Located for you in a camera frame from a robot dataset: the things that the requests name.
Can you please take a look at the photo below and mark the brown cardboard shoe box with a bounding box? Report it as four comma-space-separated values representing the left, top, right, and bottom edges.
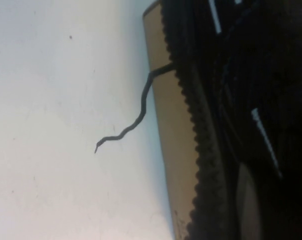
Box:
141, 0, 263, 240

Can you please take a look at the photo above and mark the black sneaker with long lace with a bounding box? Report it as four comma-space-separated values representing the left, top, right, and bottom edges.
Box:
94, 0, 302, 240

